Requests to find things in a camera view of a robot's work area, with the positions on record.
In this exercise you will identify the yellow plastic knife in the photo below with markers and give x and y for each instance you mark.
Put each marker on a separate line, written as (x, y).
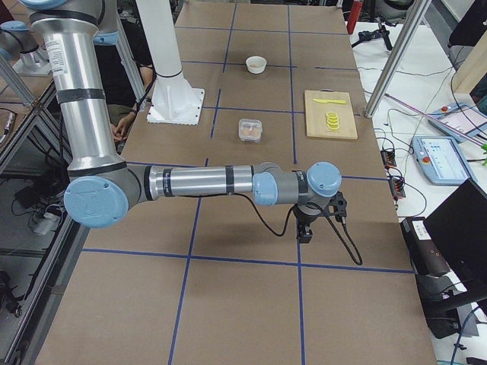
(340, 102)

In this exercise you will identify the aluminium frame post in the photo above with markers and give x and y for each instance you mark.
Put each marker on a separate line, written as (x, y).
(413, 20)

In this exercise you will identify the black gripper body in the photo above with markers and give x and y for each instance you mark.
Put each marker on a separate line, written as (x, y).
(305, 220)

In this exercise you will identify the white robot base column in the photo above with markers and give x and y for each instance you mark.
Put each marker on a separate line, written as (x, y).
(173, 101)

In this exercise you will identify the white ceramic bowl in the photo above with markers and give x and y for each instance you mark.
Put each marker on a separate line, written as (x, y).
(256, 64)

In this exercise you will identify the clear plastic egg box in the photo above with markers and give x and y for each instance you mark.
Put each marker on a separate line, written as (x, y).
(249, 124)

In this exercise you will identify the black computer tower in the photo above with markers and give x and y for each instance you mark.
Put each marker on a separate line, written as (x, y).
(425, 256)

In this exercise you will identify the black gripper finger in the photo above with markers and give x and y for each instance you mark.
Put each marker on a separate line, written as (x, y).
(304, 234)

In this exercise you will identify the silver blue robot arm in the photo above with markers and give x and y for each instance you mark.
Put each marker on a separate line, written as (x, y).
(19, 46)
(103, 186)

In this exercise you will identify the wooden cutting board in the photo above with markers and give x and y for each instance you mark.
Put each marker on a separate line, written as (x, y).
(315, 115)

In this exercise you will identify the blue teach pendant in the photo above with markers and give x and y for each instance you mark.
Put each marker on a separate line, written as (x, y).
(441, 160)
(462, 117)

